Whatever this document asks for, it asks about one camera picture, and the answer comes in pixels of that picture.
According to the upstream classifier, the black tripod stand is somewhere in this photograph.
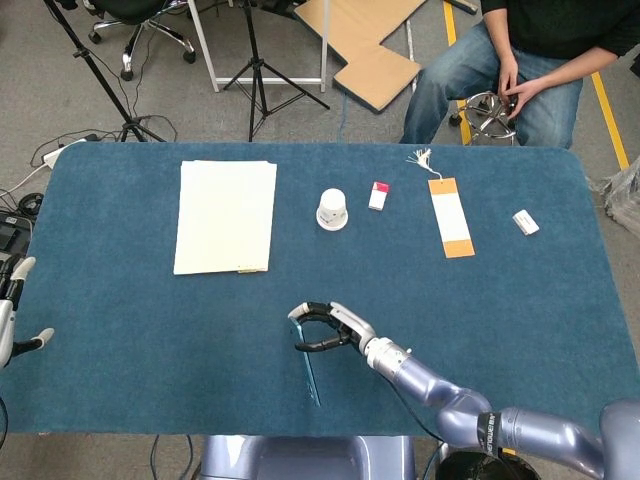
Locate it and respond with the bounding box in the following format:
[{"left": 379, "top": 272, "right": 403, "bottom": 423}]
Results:
[
  {"left": 42, "top": 0, "right": 166, "bottom": 144},
  {"left": 222, "top": 0, "right": 331, "bottom": 144}
]

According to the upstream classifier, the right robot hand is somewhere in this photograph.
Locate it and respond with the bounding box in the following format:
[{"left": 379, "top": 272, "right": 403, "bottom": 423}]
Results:
[{"left": 287, "top": 300, "right": 377, "bottom": 355}]

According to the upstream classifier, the chrome stool base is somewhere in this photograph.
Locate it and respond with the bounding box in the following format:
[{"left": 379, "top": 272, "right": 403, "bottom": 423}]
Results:
[{"left": 449, "top": 91, "right": 521, "bottom": 147}]

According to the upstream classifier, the black office chair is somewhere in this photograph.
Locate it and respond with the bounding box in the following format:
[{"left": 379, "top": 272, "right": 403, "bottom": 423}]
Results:
[{"left": 87, "top": 0, "right": 197, "bottom": 82}]

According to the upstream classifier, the blue card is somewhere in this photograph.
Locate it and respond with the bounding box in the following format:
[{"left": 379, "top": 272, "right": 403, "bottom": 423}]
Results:
[{"left": 291, "top": 319, "right": 323, "bottom": 407}]

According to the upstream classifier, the white power strip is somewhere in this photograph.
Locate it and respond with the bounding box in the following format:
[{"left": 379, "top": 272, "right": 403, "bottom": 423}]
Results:
[{"left": 42, "top": 144, "right": 69, "bottom": 170}]

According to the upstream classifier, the blue table cloth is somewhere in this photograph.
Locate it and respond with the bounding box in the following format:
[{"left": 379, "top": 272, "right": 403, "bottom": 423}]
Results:
[{"left": 0, "top": 141, "right": 632, "bottom": 437}]

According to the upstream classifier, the white paper cup stack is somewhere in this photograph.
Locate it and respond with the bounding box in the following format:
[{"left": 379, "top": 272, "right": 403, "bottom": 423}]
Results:
[{"left": 315, "top": 187, "right": 350, "bottom": 232}]

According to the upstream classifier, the white eraser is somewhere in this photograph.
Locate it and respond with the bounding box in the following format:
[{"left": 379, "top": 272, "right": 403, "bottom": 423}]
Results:
[{"left": 512, "top": 209, "right": 541, "bottom": 236}]

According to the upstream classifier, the blue-grey robot torso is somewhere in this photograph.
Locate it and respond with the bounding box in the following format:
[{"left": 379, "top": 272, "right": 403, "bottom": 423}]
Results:
[{"left": 198, "top": 434, "right": 416, "bottom": 480}]

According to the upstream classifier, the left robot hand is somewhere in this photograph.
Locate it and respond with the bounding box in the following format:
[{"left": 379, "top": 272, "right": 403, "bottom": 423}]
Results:
[{"left": 0, "top": 255, "right": 55, "bottom": 369}]

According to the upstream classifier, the white desk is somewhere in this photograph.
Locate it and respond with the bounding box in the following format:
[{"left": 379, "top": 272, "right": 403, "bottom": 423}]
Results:
[{"left": 187, "top": 0, "right": 329, "bottom": 94}]

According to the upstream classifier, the yellow white tasselled bookmark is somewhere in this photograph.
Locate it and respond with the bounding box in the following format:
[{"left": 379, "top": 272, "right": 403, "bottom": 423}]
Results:
[{"left": 405, "top": 148, "right": 476, "bottom": 260}]

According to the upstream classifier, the brown cardboard sheet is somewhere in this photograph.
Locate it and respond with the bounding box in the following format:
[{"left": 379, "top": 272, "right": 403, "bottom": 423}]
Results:
[{"left": 293, "top": 0, "right": 429, "bottom": 114}]

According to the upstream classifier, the clear plastic wrapped bundle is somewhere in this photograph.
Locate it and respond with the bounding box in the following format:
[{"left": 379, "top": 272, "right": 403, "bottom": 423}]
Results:
[{"left": 592, "top": 162, "right": 640, "bottom": 241}]

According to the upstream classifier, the seated person in jeans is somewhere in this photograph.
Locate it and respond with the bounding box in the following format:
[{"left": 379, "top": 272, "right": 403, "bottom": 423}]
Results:
[{"left": 398, "top": 0, "right": 640, "bottom": 149}]

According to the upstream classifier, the black floor device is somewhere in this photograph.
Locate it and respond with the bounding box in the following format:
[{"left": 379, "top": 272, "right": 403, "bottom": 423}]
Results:
[{"left": 0, "top": 209, "right": 35, "bottom": 254}]

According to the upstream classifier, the small red white box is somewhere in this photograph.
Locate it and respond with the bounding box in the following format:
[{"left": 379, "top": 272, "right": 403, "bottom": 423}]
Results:
[{"left": 368, "top": 181, "right": 391, "bottom": 212}]

